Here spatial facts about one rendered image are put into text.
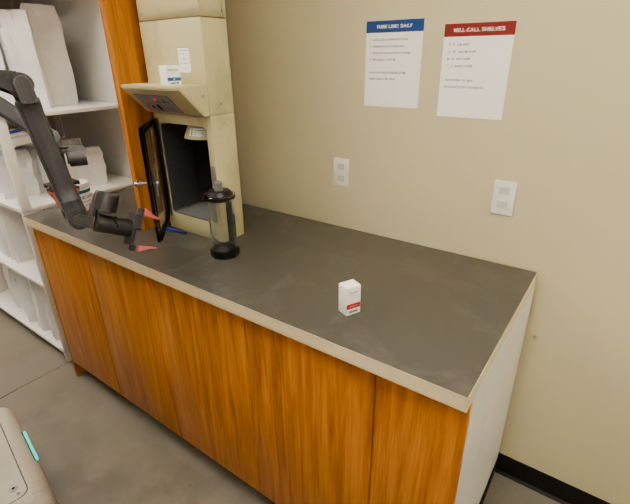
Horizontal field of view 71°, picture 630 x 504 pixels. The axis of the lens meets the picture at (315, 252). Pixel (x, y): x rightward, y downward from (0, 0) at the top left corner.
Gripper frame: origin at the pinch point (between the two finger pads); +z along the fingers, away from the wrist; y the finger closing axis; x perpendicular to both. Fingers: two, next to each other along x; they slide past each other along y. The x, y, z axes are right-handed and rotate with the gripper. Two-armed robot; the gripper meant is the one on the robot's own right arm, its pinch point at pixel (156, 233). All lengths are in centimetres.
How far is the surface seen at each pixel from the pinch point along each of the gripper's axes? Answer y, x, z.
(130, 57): 63, 21, -12
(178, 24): 68, -6, -7
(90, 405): -86, 90, 18
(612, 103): 50, -111, 73
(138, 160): 28.7, 29.7, 0.3
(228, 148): 34.8, -4.9, 19.1
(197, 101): 44.4, -11.3, 1.6
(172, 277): -13.8, -9.2, 3.8
